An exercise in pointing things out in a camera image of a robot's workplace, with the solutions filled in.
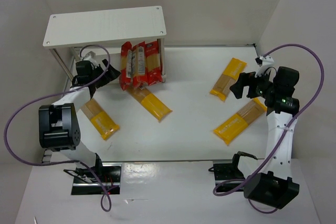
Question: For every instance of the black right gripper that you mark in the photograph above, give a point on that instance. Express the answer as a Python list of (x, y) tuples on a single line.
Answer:
[(250, 85)]

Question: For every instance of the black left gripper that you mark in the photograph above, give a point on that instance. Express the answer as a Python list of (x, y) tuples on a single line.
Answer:
[(102, 74)]

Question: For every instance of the red spaghetti bag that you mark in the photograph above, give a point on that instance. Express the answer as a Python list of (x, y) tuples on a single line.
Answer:
[(126, 76)]

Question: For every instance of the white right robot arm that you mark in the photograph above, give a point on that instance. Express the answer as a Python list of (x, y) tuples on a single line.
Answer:
[(270, 183)]

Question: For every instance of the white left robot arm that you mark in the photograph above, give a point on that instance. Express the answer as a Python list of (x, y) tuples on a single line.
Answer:
[(59, 129)]

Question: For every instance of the yellow pasta bag far right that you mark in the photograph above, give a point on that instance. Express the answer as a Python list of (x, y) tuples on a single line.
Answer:
[(228, 78)]

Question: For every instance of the yellow pasta bag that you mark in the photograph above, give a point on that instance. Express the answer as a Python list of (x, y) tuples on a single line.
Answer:
[(228, 78), (98, 117), (240, 121), (150, 102)]

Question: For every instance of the red spaghetti bag shelf left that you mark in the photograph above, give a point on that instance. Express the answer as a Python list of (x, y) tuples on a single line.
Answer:
[(139, 69)]

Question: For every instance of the red spaghetti bag shelf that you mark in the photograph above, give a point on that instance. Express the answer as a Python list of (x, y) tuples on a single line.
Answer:
[(139, 69), (153, 63)]

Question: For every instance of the yellow pasta bag near right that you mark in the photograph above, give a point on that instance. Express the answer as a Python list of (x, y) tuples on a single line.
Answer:
[(240, 121)]

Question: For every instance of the red spaghetti bag shelf right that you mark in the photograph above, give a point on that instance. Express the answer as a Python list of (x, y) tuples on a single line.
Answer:
[(153, 63)]

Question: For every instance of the yellow pasta bag left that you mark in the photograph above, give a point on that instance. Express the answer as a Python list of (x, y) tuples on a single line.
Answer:
[(98, 117)]

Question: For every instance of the yellow pasta bag centre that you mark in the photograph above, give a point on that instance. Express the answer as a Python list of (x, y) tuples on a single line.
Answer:
[(150, 102)]

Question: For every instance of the white shelf with metal legs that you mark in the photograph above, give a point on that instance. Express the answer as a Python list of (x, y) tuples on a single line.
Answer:
[(109, 28)]

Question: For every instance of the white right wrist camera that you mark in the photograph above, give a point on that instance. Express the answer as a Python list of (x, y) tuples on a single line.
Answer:
[(264, 63)]

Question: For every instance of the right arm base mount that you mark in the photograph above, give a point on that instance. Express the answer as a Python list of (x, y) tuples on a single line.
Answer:
[(225, 171)]

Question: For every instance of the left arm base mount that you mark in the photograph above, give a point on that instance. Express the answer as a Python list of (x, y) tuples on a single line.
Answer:
[(84, 183)]

